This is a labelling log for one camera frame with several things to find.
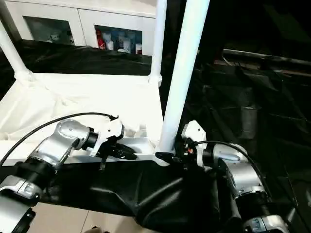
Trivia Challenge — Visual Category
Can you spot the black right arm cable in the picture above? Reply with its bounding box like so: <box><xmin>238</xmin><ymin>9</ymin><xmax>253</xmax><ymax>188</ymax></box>
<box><xmin>194</xmin><ymin>140</ymin><xmax>273</xmax><ymax>202</ymax></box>

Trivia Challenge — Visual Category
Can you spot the white glass-door cabinet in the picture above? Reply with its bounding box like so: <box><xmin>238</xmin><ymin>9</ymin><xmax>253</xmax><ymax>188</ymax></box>
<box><xmin>4</xmin><ymin>0</ymin><xmax>157</xmax><ymax>55</ymax></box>

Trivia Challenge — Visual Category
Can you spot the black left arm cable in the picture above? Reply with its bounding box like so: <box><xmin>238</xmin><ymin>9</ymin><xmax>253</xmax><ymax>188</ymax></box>
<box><xmin>0</xmin><ymin>112</ymin><xmax>120</xmax><ymax>166</ymax></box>

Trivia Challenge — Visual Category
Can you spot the black work mat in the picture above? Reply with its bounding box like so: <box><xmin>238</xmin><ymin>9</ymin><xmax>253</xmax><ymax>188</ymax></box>
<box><xmin>0</xmin><ymin>40</ymin><xmax>311</xmax><ymax>233</ymax></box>

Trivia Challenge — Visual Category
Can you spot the white plastic table top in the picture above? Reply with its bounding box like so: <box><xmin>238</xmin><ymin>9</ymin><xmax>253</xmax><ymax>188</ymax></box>
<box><xmin>0</xmin><ymin>71</ymin><xmax>172</xmax><ymax>168</ymax></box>

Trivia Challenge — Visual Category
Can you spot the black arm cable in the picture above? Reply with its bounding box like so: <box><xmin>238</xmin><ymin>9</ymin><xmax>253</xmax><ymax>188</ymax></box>
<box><xmin>0</xmin><ymin>112</ymin><xmax>120</xmax><ymax>166</ymax></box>
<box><xmin>194</xmin><ymin>140</ymin><xmax>273</xmax><ymax>202</ymax></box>

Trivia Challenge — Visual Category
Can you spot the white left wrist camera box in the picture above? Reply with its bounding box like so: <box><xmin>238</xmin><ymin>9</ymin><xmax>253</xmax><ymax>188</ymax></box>
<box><xmin>89</xmin><ymin>116</ymin><xmax>125</xmax><ymax>157</ymax></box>

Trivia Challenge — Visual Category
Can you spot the black piano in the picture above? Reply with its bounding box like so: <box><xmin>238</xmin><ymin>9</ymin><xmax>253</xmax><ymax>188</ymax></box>
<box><xmin>167</xmin><ymin>0</ymin><xmax>311</xmax><ymax>73</ymax></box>

